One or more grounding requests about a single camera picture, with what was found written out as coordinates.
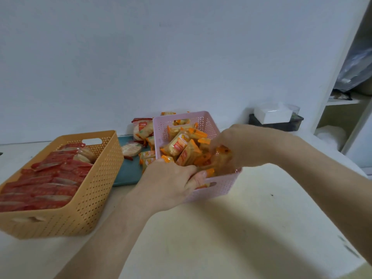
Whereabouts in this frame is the white shelf unit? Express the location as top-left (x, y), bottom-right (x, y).
top-left (310, 0), bottom-right (372, 172)

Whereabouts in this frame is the row of red snack packets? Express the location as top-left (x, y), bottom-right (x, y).
top-left (0, 143), bottom-right (98, 213)

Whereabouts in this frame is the teal tray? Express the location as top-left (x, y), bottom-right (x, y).
top-left (113, 135), bottom-right (155, 187)

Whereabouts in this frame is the white box with clear lid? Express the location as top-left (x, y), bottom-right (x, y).
top-left (254, 103), bottom-right (301, 125)

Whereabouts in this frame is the pink plastic basket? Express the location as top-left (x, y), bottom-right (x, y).
top-left (152, 111), bottom-right (242, 202)

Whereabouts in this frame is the person's right forearm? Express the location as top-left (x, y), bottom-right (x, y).
top-left (273, 129), bottom-right (372, 266)

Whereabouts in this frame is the black box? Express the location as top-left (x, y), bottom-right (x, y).
top-left (249, 113), bottom-right (304, 132)

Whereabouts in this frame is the red label cake packet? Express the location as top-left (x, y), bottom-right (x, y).
top-left (131, 117), bottom-right (154, 141)
top-left (121, 141), bottom-right (143, 161)

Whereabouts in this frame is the person's right hand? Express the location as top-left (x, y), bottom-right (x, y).
top-left (209, 124), bottom-right (279, 172)

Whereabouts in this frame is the dark small item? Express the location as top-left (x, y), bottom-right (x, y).
top-left (330, 89), bottom-right (353, 101)

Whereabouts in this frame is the person's left forearm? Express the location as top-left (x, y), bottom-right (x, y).
top-left (54, 186), bottom-right (164, 279)

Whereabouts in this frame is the person's left hand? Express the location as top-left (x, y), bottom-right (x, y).
top-left (137, 158), bottom-right (208, 214)

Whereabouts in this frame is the clear plastic bag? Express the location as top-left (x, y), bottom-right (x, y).
top-left (334, 45), bottom-right (372, 92)

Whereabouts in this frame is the white soft bundle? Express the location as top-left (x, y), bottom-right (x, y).
top-left (315, 125), bottom-right (348, 151)

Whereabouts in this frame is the pile of orange snack packets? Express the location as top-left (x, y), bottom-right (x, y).
top-left (160, 119), bottom-right (217, 190)

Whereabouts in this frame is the tan plastic basket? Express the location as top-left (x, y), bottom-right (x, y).
top-left (0, 130), bottom-right (124, 240)

